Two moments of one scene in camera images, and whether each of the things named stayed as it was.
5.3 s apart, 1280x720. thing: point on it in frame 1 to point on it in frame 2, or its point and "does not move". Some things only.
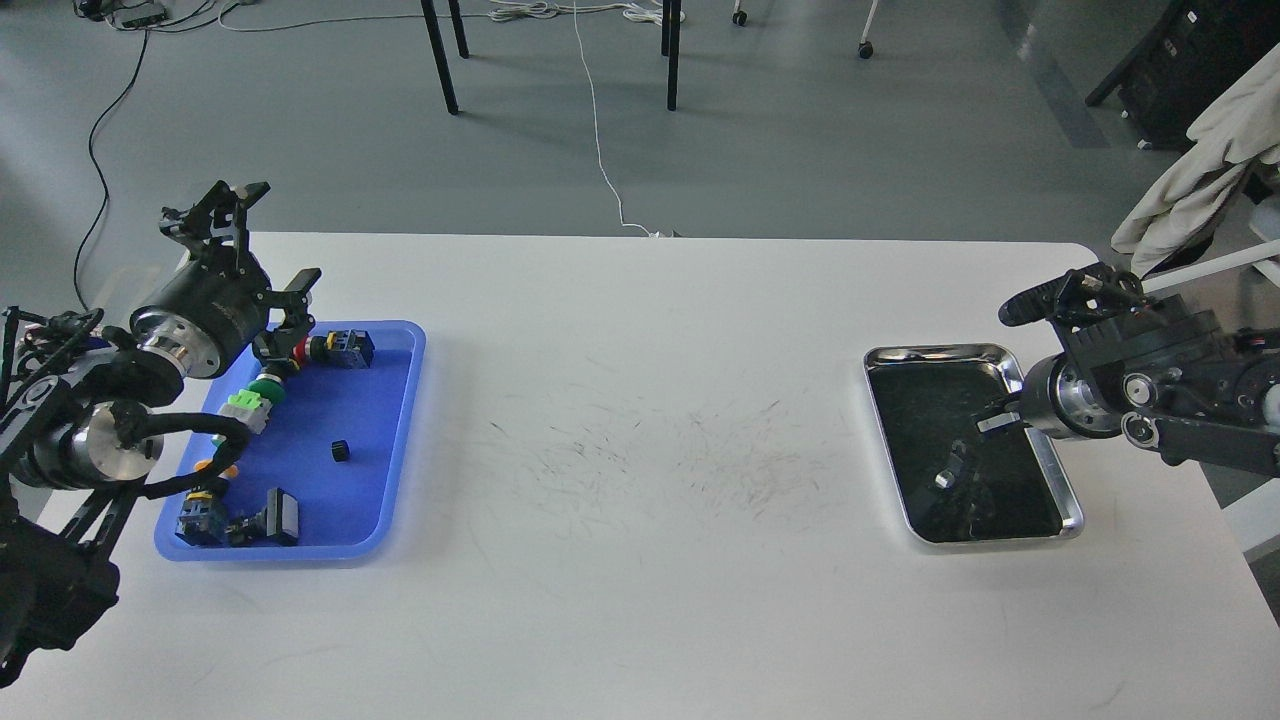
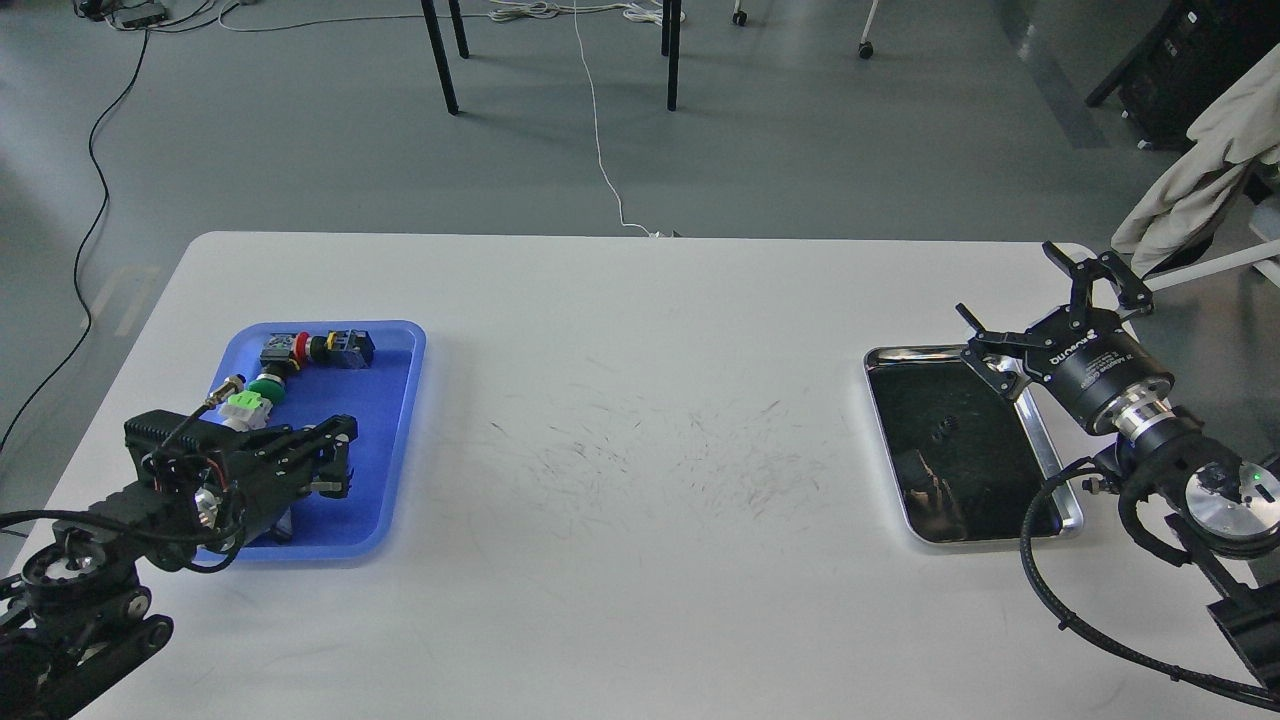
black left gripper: [218, 308] to [267, 470]
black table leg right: [670, 32] does not move
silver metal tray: [955, 483] does not move
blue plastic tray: [320, 478] does not move
